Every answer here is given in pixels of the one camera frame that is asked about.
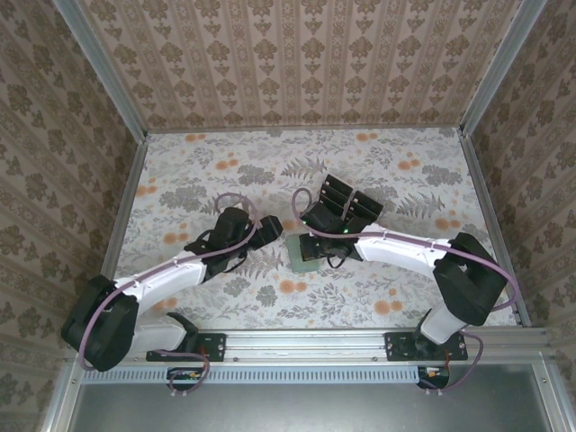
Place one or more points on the black credit card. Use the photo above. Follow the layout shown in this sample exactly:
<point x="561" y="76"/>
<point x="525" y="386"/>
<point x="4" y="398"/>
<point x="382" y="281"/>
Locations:
<point x="330" y="203"/>
<point x="338" y="185"/>
<point x="333" y="194"/>
<point x="369" y="203"/>
<point x="364" y="212"/>
<point x="360" y="219"/>

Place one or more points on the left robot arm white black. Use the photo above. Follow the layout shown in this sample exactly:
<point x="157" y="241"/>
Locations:
<point x="171" y="276"/>

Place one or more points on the clear acrylic card stand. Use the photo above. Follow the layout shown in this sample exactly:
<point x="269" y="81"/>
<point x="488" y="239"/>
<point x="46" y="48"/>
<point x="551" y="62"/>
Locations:
<point x="348" y="203"/>

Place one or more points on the green card holder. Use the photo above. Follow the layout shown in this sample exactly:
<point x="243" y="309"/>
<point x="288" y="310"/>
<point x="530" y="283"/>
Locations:
<point x="294" y="261"/>

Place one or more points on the aluminium mounting rail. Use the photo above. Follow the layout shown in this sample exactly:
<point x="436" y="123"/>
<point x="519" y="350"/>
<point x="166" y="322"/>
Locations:
<point x="306" y="344"/>

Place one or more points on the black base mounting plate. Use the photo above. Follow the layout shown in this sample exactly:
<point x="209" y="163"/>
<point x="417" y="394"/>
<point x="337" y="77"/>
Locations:
<point x="216" y="346"/>
<point x="398" y="346"/>

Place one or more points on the small black control box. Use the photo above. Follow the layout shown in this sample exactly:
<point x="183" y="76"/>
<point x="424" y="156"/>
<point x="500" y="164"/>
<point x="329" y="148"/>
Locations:
<point x="434" y="380"/>
<point x="182" y="379"/>

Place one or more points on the aluminium frame post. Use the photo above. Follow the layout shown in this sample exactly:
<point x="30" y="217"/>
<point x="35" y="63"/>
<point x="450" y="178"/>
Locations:
<point x="499" y="63"/>
<point x="107" y="72"/>

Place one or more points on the aluminium table edge rail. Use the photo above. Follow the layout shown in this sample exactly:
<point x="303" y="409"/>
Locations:
<point x="486" y="202"/>
<point x="124" y="207"/>

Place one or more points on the aluminium frame bar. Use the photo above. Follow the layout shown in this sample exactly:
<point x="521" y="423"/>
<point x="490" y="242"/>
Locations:
<point x="58" y="400"/>
<point x="550" y="400"/>

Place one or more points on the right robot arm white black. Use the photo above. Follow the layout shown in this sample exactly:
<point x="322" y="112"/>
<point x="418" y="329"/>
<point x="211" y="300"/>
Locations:
<point x="391" y="254"/>

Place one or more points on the grey metal panel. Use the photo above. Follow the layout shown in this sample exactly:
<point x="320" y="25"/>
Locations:
<point x="315" y="409"/>

